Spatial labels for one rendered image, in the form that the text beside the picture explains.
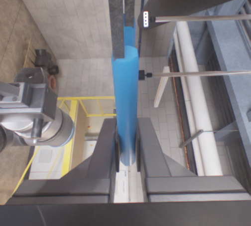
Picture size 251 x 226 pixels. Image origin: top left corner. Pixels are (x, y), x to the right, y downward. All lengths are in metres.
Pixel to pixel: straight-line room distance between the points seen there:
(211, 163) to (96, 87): 3.29
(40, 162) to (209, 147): 3.17
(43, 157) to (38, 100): 3.90
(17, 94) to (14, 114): 0.04
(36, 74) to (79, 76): 4.87
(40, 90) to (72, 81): 4.93
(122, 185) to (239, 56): 3.24
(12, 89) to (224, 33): 4.10
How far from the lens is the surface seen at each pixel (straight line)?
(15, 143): 0.51
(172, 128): 4.55
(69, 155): 2.87
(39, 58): 4.21
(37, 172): 4.19
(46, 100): 0.30
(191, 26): 4.74
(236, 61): 3.85
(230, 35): 4.23
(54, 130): 0.40
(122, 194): 3.78
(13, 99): 0.28
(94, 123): 4.14
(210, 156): 3.16
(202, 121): 3.27
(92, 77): 5.16
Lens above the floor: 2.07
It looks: 1 degrees down
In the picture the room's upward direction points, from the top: 89 degrees clockwise
